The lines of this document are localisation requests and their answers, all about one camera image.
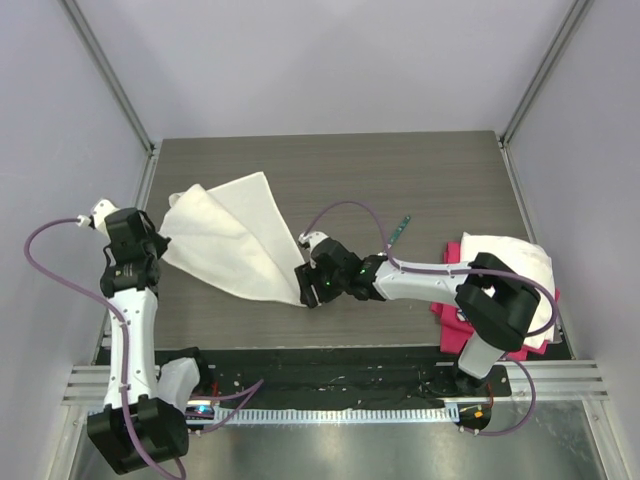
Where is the white cloth napkin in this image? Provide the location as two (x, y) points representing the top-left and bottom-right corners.
(160, 172), (304, 307)

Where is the green handled metal spoon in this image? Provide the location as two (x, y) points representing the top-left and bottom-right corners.
(387, 215), (411, 248)

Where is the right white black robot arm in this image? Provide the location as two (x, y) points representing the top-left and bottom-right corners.
(294, 232), (540, 396)

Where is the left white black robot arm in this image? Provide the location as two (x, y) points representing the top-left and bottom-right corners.
(87, 199), (213, 479)

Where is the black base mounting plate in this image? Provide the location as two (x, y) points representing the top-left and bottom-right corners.
(94, 344), (511, 407)

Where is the pink folded cloth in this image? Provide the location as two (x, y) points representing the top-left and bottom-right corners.
(430, 242), (528, 361)

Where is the white folded cloth with logo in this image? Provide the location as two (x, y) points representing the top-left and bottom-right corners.
(460, 232), (556, 352)

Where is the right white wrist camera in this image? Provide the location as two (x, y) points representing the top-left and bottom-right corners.
(297, 231), (328, 253)

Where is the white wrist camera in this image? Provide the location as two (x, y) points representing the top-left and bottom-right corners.
(76, 198), (119, 236)
(297, 231), (328, 253)

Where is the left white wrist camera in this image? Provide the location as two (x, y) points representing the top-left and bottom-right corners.
(76, 198), (119, 236)

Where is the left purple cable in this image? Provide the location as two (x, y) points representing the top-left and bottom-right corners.
(23, 217), (265, 480)

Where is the purple cable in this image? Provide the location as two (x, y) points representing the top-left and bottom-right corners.
(302, 200), (561, 440)
(23, 217), (265, 480)

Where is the white slotted cable duct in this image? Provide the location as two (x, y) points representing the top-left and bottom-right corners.
(227, 404), (459, 426)

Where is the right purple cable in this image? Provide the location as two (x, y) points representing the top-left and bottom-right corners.
(302, 200), (561, 440)

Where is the left aluminium frame post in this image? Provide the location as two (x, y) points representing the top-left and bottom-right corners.
(58, 0), (154, 156)

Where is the aluminium frame post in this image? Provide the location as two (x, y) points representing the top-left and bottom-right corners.
(499, 0), (594, 148)
(58, 0), (154, 156)

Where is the right aluminium frame post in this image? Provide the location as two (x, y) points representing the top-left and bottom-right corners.
(499, 0), (594, 148)

